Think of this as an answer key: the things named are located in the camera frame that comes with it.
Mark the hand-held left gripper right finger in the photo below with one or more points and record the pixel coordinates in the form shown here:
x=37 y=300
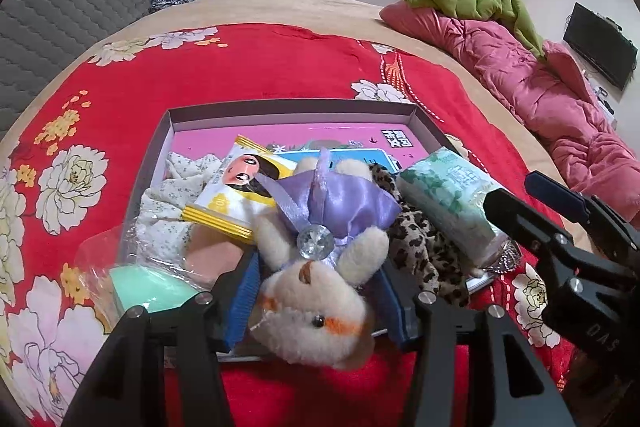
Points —
x=392 y=307

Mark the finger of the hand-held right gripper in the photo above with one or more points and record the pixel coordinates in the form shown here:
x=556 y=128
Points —
x=560 y=192
x=530 y=227

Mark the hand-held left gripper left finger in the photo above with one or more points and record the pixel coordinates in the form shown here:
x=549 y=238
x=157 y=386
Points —
x=245 y=302

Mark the pink makeup sponge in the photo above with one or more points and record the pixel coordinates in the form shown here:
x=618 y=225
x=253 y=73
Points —
x=215 y=257

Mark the beige plush toy purple dress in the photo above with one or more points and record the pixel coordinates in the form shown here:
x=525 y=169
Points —
x=310 y=312

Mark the leopard print plush item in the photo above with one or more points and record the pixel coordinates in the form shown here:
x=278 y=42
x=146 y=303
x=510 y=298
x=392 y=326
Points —
x=415 y=237

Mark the green tissue pack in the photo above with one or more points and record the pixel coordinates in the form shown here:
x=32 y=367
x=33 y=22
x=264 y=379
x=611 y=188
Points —
x=450 y=192

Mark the green makeup sponge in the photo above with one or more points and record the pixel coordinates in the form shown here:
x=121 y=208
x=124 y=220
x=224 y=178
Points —
x=145 y=292

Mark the white floral scrunchie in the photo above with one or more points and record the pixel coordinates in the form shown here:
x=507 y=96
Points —
x=165 y=202

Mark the grey cardboard box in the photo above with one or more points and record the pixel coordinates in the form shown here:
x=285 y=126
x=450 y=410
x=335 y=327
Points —
x=300 y=114

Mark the pink quilt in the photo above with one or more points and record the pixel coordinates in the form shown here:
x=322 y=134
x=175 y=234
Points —
x=500 y=57

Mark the black television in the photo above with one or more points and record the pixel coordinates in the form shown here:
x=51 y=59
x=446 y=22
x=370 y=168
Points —
x=600 y=47

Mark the pink and blue book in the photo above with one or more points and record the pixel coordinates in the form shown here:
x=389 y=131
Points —
x=210 y=139

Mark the red floral blanket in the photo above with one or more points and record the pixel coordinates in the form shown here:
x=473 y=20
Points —
x=250 y=67

